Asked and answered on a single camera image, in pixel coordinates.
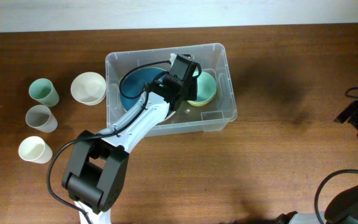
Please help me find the yellow small bowl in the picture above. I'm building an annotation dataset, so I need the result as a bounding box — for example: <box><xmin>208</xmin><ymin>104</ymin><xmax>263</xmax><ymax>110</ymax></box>
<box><xmin>187</xmin><ymin>98</ymin><xmax>212</xmax><ymax>107</ymax></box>

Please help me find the cream large bowl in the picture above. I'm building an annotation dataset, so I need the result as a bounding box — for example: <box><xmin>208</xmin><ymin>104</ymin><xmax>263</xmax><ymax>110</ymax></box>
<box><xmin>124</xmin><ymin>107</ymin><xmax>177</xmax><ymax>123</ymax></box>

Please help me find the mint green small bowl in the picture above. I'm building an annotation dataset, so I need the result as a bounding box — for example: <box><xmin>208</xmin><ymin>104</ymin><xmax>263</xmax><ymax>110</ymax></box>
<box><xmin>190</xmin><ymin>72</ymin><xmax>217</xmax><ymax>101</ymax></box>

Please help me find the dark blue large bowl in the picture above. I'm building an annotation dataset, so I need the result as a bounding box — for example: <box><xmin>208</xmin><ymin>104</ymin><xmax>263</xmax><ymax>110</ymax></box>
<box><xmin>120</xmin><ymin>67</ymin><xmax>163</xmax><ymax>111</ymax></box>

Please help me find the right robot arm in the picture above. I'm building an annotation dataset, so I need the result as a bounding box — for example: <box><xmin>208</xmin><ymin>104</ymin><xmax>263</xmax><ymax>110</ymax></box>
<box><xmin>274</xmin><ymin>100</ymin><xmax>358</xmax><ymax>224</ymax></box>

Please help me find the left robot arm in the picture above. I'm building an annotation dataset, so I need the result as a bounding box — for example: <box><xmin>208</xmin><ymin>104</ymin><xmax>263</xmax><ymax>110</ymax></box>
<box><xmin>57</xmin><ymin>54</ymin><xmax>201</xmax><ymax>223</ymax></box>

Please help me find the clear plastic storage bin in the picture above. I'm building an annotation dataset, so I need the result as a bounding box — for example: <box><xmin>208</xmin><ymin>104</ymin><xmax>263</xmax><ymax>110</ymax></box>
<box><xmin>105</xmin><ymin>43</ymin><xmax>237</xmax><ymax>137</ymax></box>

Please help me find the white small bowl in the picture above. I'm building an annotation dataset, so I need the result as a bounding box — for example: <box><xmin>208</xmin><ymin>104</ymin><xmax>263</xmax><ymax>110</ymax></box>
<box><xmin>70</xmin><ymin>72</ymin><xmax>107</xmax><ymax>106</ymax></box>

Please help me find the mint green cup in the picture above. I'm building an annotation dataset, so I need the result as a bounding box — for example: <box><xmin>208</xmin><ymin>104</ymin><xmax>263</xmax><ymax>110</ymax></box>
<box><xmin>29</xmin><ymin>78</ymin><xmax>60</xmax><ymax>107</ymax></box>

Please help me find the grey translucent cup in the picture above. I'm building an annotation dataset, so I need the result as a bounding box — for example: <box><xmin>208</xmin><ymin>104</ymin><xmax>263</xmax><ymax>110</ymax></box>
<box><xmin>25</xmin><ymin>105</ymin><xmax>58</xmax><ymax>133</ymax></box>

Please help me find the cream cup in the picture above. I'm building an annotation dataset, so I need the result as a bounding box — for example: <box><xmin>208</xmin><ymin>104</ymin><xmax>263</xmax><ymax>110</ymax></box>
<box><xmin>18</xmin><ymin>136</ymin><xmax>53</xmax><ymax>164</ymax></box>

